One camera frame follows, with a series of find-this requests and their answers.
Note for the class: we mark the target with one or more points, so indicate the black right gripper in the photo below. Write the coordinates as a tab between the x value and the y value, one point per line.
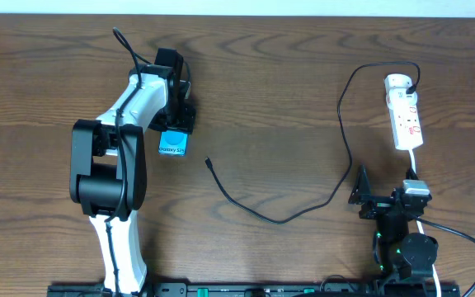
362	194

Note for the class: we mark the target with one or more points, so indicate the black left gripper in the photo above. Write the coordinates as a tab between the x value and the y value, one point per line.
176	124

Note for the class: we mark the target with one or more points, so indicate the Galaxy S25 smartphone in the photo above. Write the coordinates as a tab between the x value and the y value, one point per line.
173	143

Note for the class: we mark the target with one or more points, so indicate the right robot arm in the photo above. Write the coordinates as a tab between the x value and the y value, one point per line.
406	258

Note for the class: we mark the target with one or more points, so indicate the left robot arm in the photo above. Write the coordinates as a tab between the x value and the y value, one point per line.
108	168

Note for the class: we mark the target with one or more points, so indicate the white USB charger plug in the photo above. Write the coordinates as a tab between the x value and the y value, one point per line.
398	98

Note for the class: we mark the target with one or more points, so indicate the white power strip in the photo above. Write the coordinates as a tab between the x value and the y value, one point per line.
405	122

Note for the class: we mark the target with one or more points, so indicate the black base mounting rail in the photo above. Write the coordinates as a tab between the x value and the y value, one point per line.
176	289

